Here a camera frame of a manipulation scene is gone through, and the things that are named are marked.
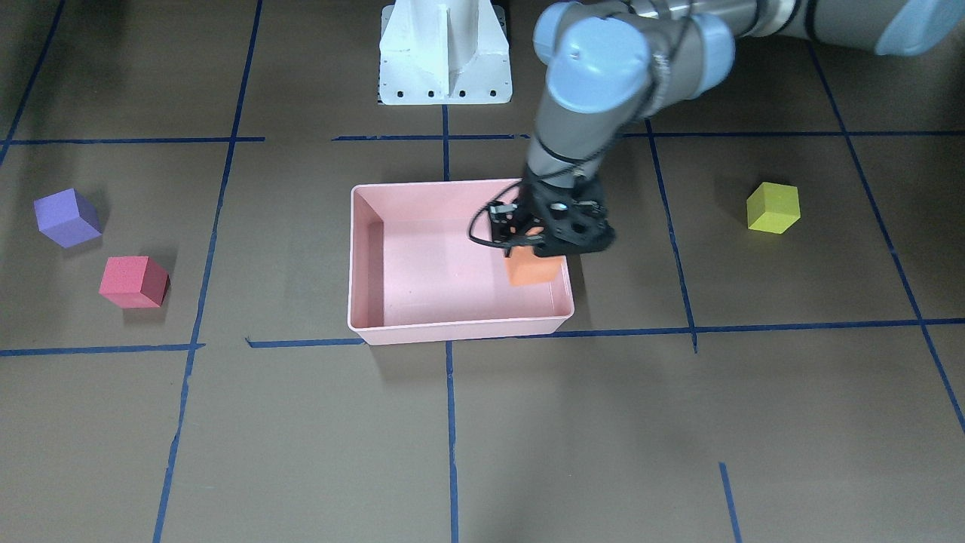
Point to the orange foam cube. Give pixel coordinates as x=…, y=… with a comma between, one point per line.
x=524, y=267

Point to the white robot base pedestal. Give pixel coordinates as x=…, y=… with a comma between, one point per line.
x=444, y=52

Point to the red foam cube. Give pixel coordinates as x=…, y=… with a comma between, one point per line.
x=134, y=282

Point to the pink plastic bin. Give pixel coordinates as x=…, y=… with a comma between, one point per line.
x=414, y=275

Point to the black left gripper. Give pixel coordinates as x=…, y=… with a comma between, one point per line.
x=530, y=200

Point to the yellow foam cube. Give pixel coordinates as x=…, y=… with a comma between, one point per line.
x=773, y=208

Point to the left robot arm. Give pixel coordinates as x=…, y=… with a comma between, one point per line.
x=611, y=64

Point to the purple foam cube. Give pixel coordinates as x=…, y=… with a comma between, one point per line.
x=67, y=218

